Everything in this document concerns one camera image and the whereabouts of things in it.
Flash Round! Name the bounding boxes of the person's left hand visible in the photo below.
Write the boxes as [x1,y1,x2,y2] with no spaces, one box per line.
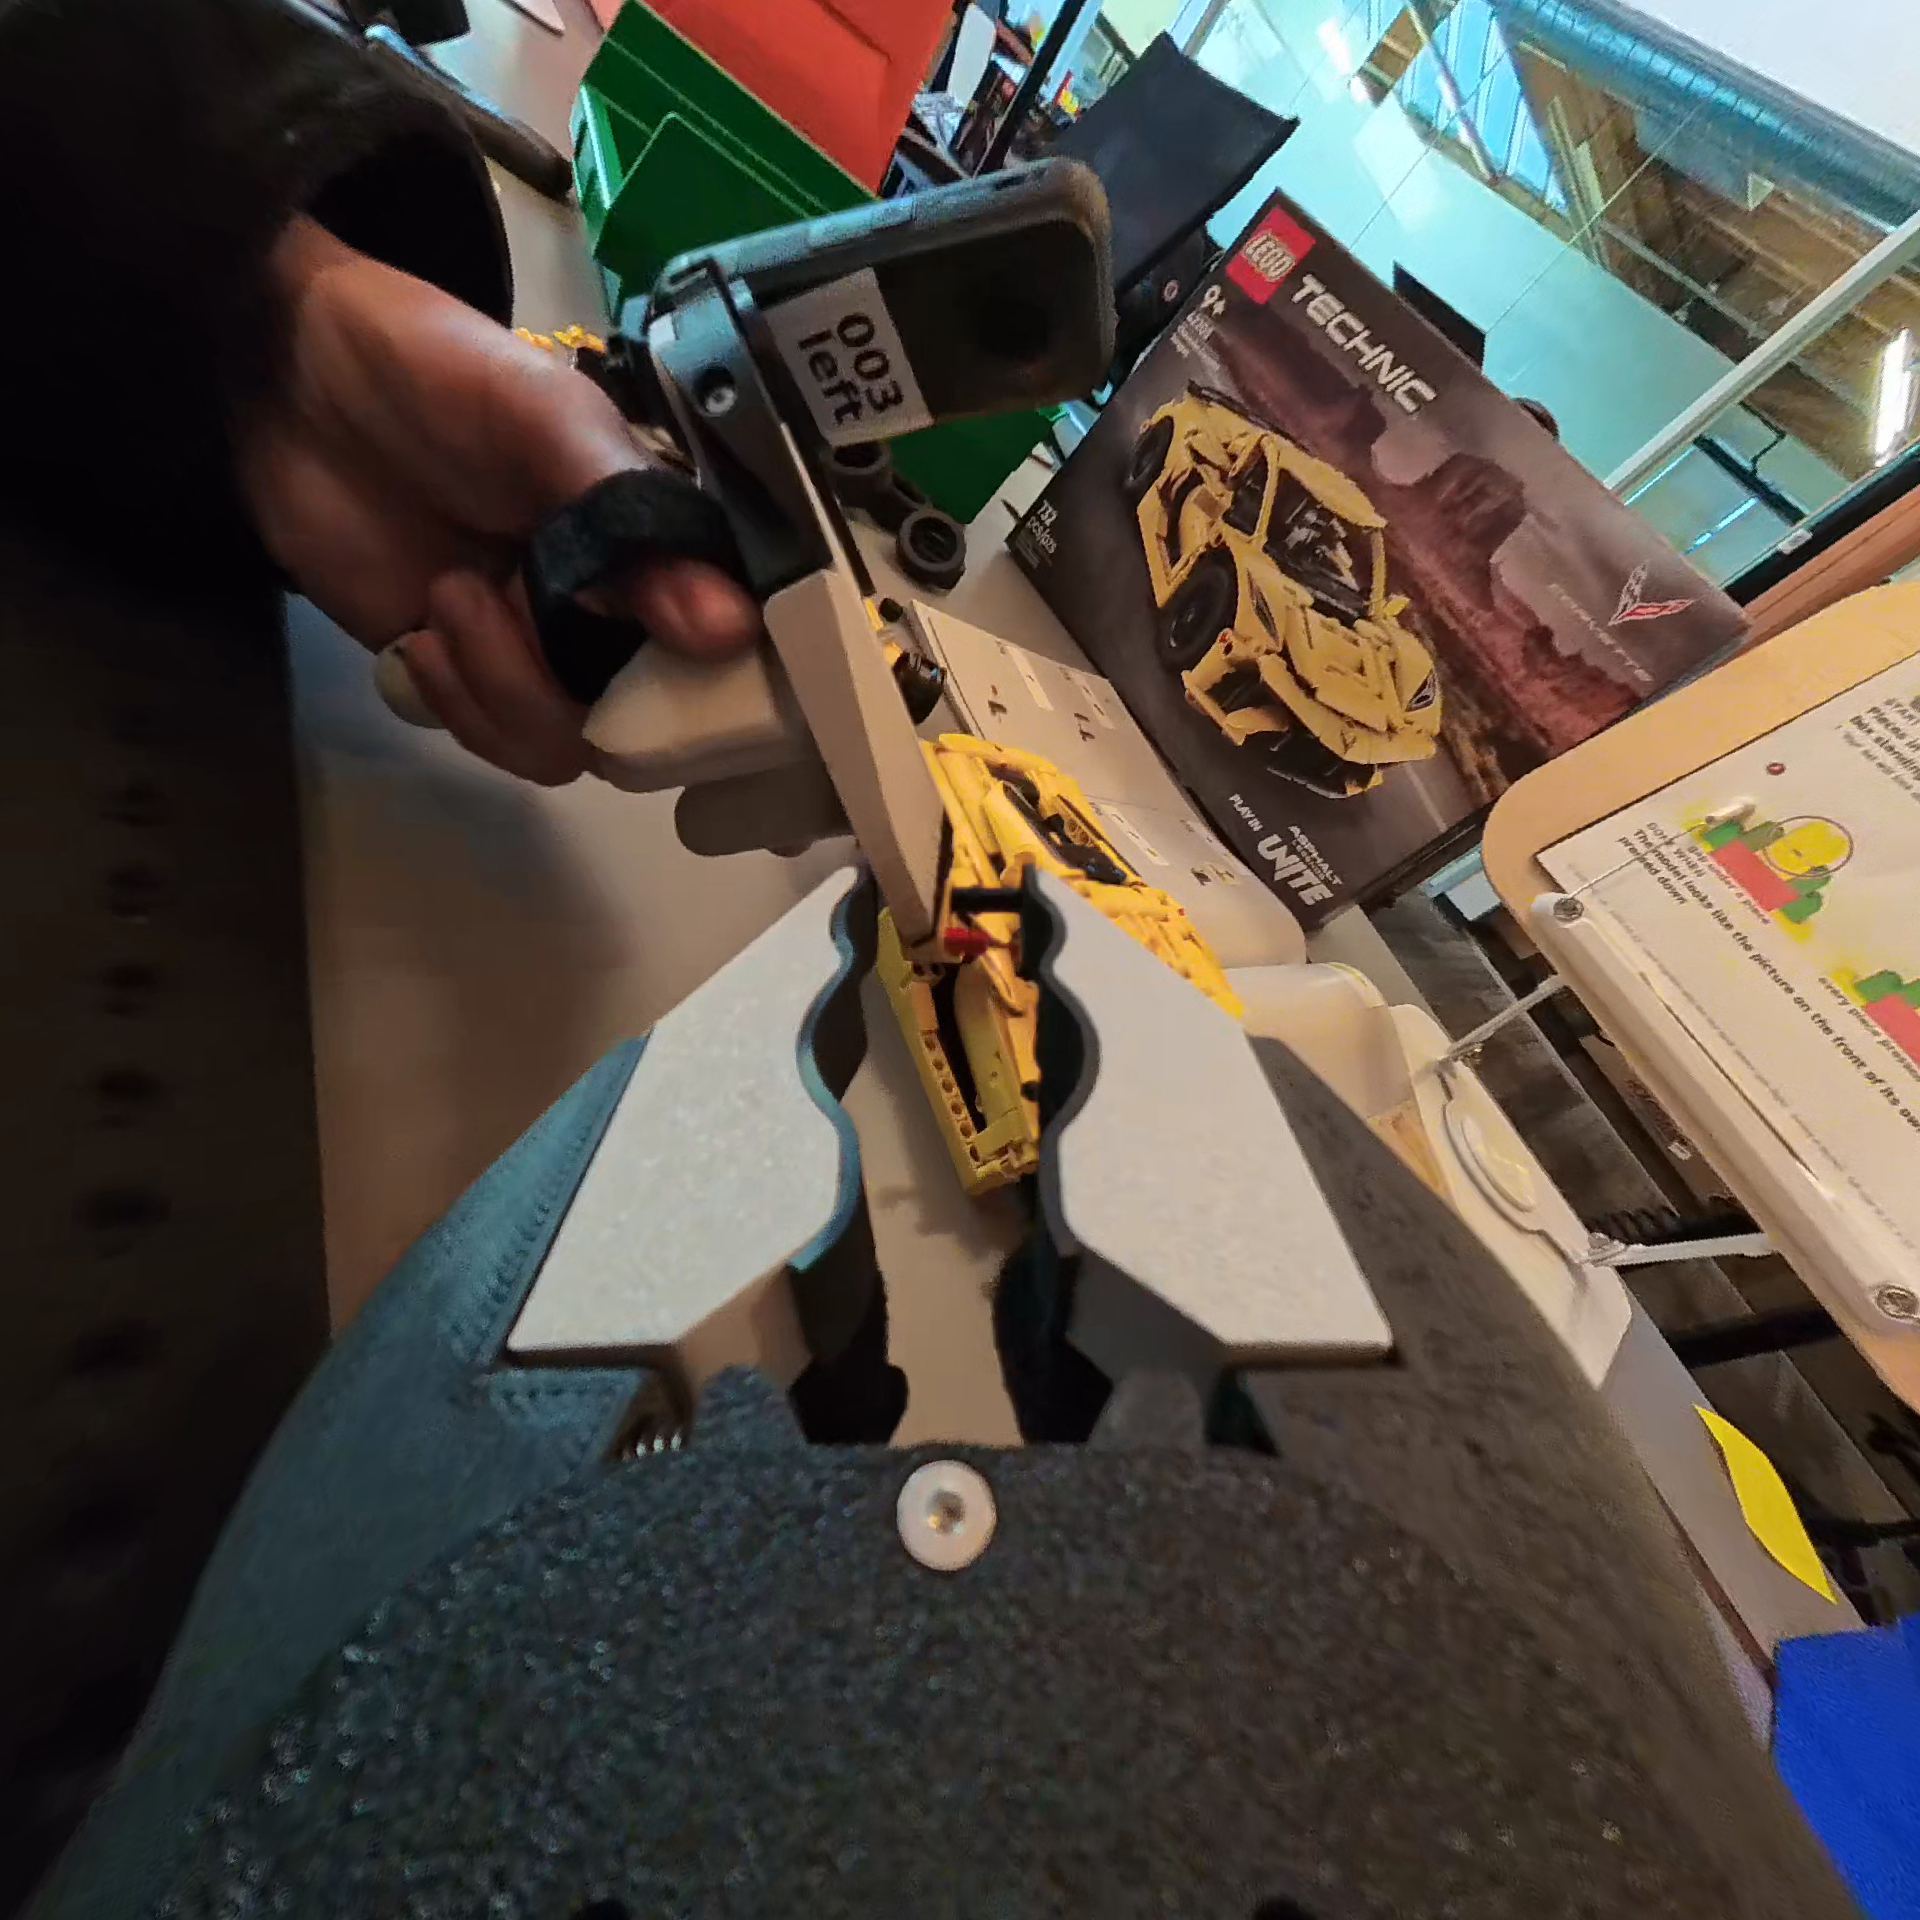
[227,215,769,793]

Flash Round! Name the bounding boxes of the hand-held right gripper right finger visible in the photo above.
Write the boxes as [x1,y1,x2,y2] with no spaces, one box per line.
[992,865,1395,1449]

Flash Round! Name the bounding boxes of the white paper notice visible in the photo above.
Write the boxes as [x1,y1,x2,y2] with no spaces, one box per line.
[1535,656,1920,1144]

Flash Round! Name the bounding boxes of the grey desk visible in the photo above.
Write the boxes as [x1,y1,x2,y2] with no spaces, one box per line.
[280,0,1869,1659]

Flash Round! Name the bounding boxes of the person's left forearm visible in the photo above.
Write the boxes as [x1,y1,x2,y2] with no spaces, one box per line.
[0,0,521,531]

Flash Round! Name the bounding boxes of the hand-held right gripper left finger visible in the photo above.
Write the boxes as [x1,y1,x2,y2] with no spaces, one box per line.
[505,865,905,1445]

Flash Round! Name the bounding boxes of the white sign stand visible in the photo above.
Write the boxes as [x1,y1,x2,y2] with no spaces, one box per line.
[1226,958,1783,1392]

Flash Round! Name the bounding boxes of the perforated grey panel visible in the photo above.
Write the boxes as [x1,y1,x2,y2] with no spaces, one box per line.
[0,520,335,1883]

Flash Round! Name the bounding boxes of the blue storage bin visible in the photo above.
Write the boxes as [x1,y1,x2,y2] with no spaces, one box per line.
[1767,1612,1920,1920]

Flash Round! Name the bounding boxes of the red storage bin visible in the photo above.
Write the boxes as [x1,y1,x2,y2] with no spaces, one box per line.
[641,0,963,191]

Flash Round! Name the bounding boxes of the toy car box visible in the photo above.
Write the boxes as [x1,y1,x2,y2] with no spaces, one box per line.
[1006,190,1757,935]

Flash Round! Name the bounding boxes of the metal ceiling duct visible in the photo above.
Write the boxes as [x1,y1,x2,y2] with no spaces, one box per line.
[1481,0,1920,230]

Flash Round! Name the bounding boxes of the black office chair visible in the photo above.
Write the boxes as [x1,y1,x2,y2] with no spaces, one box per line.
[1030,32,1302,291]

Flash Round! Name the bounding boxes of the wooden sign board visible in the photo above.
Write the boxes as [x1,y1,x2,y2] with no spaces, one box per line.
[1479,580,1920,1414]

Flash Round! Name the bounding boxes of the yellow toy brick car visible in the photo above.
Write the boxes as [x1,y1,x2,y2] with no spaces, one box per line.
[873,729,1249,1200]

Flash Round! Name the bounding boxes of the green storage bin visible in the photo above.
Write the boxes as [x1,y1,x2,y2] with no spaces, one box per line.
[566,0,1062,520]

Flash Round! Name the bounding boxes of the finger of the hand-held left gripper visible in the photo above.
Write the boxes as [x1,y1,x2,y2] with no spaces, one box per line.
[758,567,957,945]

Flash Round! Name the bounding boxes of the yellow paper note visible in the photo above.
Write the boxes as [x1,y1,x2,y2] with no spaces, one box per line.
[1694,1400,1842,1606]

